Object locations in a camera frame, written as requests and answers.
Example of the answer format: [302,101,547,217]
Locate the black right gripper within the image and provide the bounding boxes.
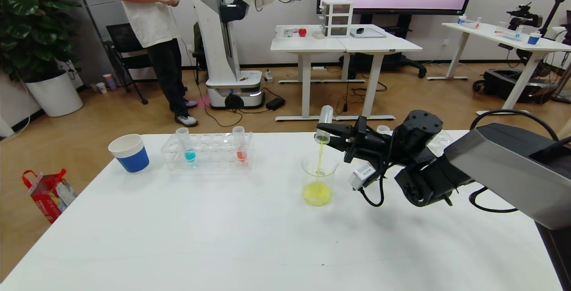
[316,116,393,163]

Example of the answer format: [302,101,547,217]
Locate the yellow pigment test tube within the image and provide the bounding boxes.
[315,105,334,145]

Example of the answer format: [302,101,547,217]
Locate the clear glass beaker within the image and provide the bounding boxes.
[301,152,339,207]

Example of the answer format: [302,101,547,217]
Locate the clear acrylic test tube rack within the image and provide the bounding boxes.
[426,129,456,153]
[161,132,255,171]

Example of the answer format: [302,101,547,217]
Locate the blue pigment test tube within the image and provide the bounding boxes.
[175,127,197,169]

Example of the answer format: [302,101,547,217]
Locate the black screen stand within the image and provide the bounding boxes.
[339,13,426,78]

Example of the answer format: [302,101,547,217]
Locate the white standing desk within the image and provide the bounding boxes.
[337,25,423,121]
[270,25,348,122]

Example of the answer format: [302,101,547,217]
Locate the grey tray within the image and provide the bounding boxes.
[350,28,386,38]

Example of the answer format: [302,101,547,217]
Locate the clear drawer organiser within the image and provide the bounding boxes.
[320,0,354,38]

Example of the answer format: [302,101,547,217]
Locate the white humanoid robot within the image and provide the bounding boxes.
[192,0,303,109]

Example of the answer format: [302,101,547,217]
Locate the black wheeled robot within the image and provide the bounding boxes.
[474,2,560,104]

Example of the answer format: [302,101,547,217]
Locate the long white table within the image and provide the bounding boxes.
[442,22,571,116]

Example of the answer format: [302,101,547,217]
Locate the blue paper cup white rim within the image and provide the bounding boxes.
[108,134,150,174]

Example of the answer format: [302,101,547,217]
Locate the black office chair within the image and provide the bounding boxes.
[106,23,154,105]

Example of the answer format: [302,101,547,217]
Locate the person in white shirt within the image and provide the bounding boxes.
[112,0,199,127]

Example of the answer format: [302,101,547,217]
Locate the red gift bag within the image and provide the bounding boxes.
[22,169,77,224]

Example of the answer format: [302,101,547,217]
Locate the green potted plant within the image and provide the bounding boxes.
[0,0,82,83]

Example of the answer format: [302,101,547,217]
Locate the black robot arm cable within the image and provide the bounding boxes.
[468,109,563,214]

